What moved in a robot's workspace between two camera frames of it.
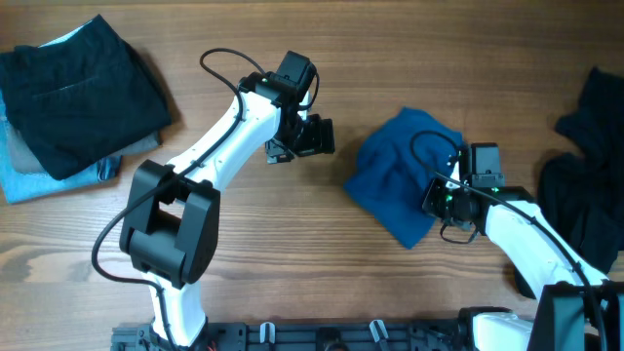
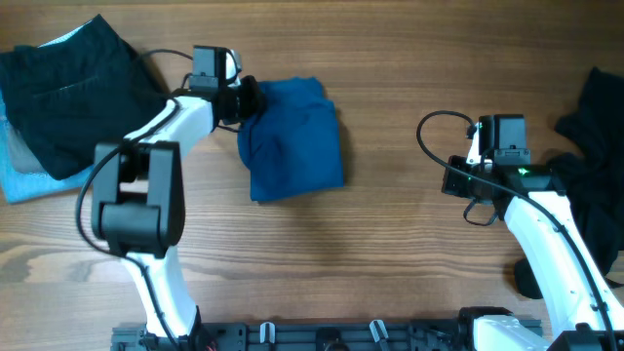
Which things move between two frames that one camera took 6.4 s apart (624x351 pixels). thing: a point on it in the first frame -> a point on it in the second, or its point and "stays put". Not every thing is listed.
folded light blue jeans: (19, 186) stays put
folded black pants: (80, 97) stays put
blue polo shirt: (395, 160) -> (292, 143)
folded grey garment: (22, 161) stays put
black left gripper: (318, 135) -> (249, 98)
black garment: (581, 193) stays put
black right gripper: (434, 200) -> (451, 175)
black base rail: (354, 335) stays put
